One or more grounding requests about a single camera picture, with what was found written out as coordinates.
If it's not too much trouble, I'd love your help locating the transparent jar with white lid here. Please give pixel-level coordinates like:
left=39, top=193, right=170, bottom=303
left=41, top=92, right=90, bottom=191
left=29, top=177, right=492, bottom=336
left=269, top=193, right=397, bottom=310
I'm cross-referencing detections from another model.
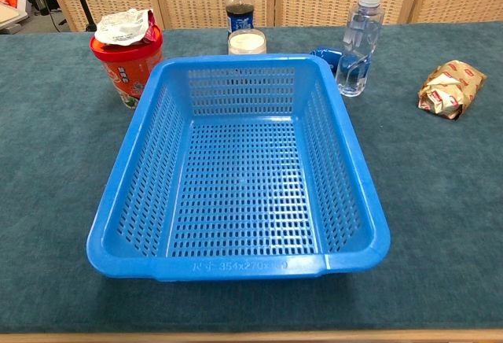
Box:
left=227, top=28, right=267, bottom=56

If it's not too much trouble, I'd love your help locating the red instant noodle cup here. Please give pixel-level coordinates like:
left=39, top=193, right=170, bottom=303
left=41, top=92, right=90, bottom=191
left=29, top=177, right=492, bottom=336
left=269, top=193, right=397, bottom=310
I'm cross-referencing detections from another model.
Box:
left=90, top=24, right=164, bottom=110

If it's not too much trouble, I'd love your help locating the white red spout pouch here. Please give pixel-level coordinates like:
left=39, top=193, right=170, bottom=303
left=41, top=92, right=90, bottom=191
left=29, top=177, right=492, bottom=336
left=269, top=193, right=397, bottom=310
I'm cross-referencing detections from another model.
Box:
left=94, top=8, right=161, bottom=47

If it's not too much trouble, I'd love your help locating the blue perforated plastic basket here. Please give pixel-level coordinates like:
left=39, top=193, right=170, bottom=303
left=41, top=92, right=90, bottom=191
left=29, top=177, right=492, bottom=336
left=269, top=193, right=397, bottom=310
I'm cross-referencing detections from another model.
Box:
left=86, top=53, right=392, bottom=283

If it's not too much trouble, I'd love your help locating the blue wrapped snack packet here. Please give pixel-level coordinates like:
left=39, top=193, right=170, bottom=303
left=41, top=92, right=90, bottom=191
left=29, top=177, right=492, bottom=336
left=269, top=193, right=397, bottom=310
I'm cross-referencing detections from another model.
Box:
left=308, top=46, right=343, bottom=73

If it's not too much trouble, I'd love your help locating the cola bottle with blue cap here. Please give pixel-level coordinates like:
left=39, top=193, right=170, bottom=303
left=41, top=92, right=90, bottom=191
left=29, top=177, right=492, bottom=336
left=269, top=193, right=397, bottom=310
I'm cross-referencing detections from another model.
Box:
left=225, top=0, right=255, bottom=41

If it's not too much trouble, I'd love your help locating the clear water bottle white cap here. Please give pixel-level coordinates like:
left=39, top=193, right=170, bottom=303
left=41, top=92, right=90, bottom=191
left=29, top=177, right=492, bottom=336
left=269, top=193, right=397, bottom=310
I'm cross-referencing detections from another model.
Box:
left=335, top=0, right=386, bottom=98

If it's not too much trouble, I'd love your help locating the teal felt table mat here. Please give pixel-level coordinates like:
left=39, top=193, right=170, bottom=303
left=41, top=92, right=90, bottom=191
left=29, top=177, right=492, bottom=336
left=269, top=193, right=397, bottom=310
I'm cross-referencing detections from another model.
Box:
left=0, top=20, right=503, bottom=336

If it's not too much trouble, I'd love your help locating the gold red-print snack packet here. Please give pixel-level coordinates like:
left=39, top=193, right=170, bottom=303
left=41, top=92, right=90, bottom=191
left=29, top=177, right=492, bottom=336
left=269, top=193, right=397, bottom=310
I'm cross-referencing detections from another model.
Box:
left=417, top=59, right=487, bottom=120

